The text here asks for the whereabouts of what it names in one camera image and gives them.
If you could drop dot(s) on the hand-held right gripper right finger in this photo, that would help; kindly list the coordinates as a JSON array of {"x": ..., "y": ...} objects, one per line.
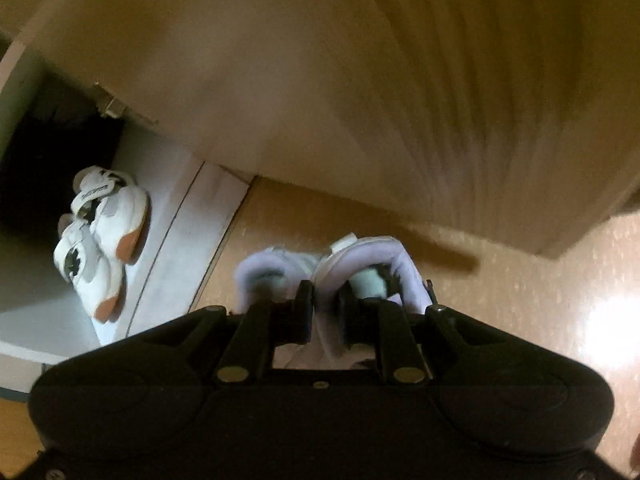
[{"x": 347, "y": 320}]

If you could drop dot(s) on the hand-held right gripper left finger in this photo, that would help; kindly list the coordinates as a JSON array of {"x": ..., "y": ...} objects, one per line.
[{"x": 304, "y": 315}]

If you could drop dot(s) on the lavender white lace sneaker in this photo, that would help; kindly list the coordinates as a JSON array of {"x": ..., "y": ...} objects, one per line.
[
  {"x": 270, "y": 270},
  {"x": 380, "y": 260}
]

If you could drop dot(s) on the white shoe cabinet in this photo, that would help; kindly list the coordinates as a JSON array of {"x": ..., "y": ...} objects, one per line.
[{"x": 165, "y": 240}]

